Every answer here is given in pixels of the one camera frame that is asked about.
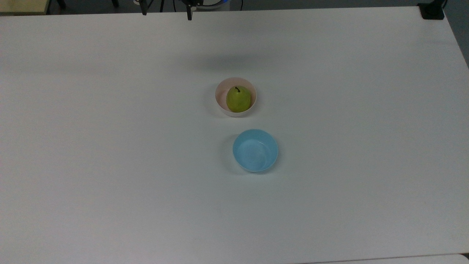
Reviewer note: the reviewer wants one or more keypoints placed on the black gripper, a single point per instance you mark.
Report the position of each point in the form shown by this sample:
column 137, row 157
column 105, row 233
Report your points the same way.
column 190, row 2

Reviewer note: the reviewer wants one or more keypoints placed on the green pear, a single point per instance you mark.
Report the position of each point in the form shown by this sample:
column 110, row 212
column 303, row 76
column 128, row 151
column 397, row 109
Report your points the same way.
column 238, row 101

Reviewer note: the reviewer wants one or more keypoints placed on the pink plastic bowl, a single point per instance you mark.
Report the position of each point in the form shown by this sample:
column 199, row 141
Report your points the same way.
column 220, row 97

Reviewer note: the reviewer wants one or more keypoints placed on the light blue plastic bowl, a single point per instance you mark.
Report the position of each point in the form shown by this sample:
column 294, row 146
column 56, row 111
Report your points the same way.
column 255, row 152

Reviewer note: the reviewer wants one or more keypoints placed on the black chair leg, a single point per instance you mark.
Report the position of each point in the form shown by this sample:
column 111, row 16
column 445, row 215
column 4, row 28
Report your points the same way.
column 115, row 3
column 61, row 3

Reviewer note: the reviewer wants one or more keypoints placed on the light wooden table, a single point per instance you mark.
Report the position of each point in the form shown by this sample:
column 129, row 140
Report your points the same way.
column 22, row 6

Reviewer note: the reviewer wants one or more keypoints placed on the black table clamp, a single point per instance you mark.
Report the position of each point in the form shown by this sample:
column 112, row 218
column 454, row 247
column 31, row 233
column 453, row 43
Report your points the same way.
column 432, row 11

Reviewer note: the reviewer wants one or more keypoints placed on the white side table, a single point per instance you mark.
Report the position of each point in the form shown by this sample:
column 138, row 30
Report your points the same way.
column 403, row 260

